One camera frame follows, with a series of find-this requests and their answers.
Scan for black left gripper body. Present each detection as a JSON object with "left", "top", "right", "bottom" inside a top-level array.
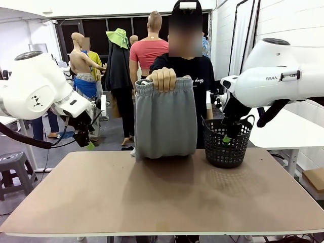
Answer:
[{"left": 65, "top": 110, "right": 96, "bottom": 148}]

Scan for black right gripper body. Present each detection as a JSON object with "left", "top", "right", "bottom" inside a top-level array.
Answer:
[{"left": 221, "top": 95, "right": 251, "bottom": 139}]

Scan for black perforated plastic basket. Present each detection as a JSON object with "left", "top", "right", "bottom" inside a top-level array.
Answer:
[{"left": 201, "top": 114, "right": 255, "bottom": 169}]

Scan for grey training pants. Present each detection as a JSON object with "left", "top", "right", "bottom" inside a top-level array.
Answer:
[{"left": 130, "top": 75, "right": 198, "bottom": 163}]

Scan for person's right hand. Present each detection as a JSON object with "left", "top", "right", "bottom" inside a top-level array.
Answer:
[{"left": 147, "top": 67, "right": 178, "bottom": 94}]

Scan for mannequin torso in jeans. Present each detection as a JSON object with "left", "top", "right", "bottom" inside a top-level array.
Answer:
[{"left": 32, "top": 110, "right": 60, "bottom": 140}]

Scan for blue cloth wrap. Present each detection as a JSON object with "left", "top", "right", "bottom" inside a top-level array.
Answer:
[{"left": 73, "top": 76, "right": 98, "bottom": 101}]

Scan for person in black T-shirt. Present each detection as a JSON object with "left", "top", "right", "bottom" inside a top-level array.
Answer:
[{"left": 148, "top": 0, "right": 216, "bottom": 150}]

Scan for mannequin in black coat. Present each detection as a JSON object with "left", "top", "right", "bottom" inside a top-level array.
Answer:
[{"left": 104, "top": 41, "right": 138, "bottom": 147}]

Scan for bare tan mannequin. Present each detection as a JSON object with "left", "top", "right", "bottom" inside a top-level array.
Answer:
[{"left": 69, "top": 32, "right": 102, "bottom": 107}]

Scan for mannequin in yellow shirt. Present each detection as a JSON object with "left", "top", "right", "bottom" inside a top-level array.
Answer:
[{"left": 87, "top": 50, "right": 108, "bottom": 102}]

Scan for blue patterned shirt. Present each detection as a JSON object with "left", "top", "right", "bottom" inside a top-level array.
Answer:
[{"left": 202, "top": 37, "right": 212, "bottom": 59}]

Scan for grey plastic stool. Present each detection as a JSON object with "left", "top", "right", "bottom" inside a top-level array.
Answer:
[{"left": 0, "top": 151, "right": 38, "bottom": 201}]

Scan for black backdrop stand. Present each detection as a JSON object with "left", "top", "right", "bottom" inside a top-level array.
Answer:
[{"left": 227, "top": 0, "right": 262, "bottom": 77}]

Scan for grey whiteboard panel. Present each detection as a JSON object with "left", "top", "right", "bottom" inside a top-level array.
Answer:
[{"left": 28, "top": 43, "right": 48, "bottom": 53}]

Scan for brown cardboard box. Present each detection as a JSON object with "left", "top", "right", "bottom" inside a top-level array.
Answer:
[{"left": 301, "top": 168, "right": 324, "bottom": 196}]

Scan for green bucket hat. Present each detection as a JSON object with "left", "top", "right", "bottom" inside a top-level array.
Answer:
[{"left": 105, "top": 28, "right": 131, "bottom": 50}]

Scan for mannequin in red top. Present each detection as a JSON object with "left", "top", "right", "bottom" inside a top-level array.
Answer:
[{"left": 129, "top": 10, "right": 170, "bottom": 97}]

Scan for black baseball cap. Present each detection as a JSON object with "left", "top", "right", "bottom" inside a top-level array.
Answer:
[{"left": 171, "top": 0, "right": 204, "bottom": 16}]

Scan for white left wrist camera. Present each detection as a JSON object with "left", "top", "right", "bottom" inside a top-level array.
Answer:
[{"left": 100, "top": 94, "right": 108, "bottom": 118}]

